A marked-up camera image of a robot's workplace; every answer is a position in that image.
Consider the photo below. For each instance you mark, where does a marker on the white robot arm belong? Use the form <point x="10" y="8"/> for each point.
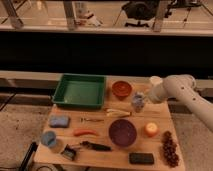
<point x="181" y="87"/>

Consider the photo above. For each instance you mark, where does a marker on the small metal tool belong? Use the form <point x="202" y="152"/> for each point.
<point x="90" y="120"/>

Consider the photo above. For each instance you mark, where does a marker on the light blue towel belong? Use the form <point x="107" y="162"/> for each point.
<point x="138" y="102"/>

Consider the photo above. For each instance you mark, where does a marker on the bunch of dark grapes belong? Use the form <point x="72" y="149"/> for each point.
<point x="169" y="149"/>

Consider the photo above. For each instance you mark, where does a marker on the yellow banana peel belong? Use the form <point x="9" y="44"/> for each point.
<point x="117" y="113"/>

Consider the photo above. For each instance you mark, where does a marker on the black rectangular sponge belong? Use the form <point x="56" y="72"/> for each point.
<point x="141" y="158"/>

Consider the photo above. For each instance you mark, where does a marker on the blue sponge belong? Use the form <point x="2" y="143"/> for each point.
<point x="59" y="121"/>

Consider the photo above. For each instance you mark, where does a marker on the green plastic tray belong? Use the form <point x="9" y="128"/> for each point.
<point x="80" y="91"/>

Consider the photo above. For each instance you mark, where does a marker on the black office chair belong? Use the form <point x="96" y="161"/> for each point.
<point x="142" y="11"/>

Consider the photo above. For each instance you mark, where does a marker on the purple bowl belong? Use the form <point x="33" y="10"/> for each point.
<point x="122" y="133"/>

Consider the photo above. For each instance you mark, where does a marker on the orange bowl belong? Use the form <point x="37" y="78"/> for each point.
<point x="121" y="89"/>

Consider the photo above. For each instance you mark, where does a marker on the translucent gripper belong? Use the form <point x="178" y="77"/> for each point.
<point x="146" y="96"/>

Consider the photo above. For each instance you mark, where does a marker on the orange candle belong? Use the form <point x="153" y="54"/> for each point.
<point x="151" y="129"/>

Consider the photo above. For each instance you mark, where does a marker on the black brush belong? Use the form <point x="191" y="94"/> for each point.
<point x="95" y="146"/>

